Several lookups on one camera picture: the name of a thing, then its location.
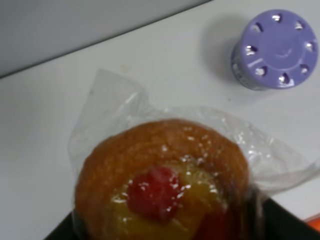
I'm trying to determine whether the fruit pastry bun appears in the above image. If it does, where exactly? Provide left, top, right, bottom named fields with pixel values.
left=68, top=70, right=319, bottom=240

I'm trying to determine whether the orange object at edge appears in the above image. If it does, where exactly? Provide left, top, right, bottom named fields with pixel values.
left=304, top=214, right=320, bottom=231

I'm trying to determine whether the purple air freshener container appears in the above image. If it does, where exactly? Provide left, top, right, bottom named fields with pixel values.
left=230, top=9, right=319, bottom=91

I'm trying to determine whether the black tray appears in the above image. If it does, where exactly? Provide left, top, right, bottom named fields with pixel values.
left=46, top=198, right=320, bottom=240

